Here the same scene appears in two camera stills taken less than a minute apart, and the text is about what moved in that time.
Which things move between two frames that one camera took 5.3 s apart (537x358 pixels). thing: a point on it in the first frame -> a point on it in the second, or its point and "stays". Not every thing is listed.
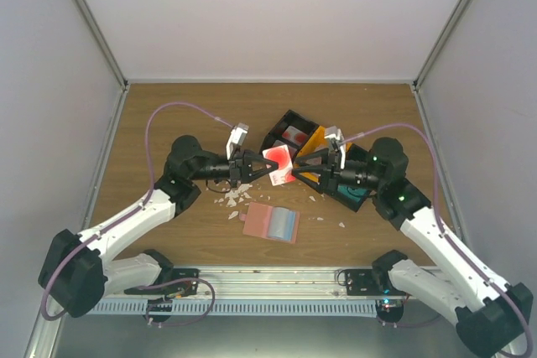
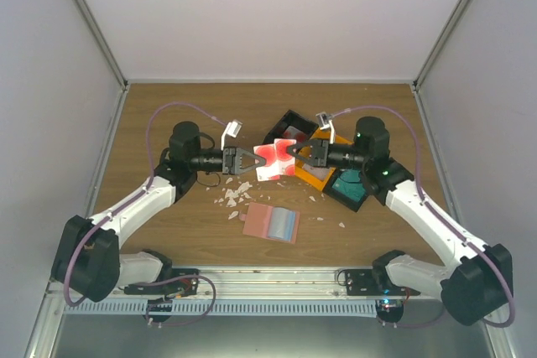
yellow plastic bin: (318, 142) stays
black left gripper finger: (257, 169) -> (259, 162)
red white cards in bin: (296, 135) stays
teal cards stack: (355, 194) stays
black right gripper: (332, 178) -> (319, 158)
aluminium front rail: (264, 282) stays
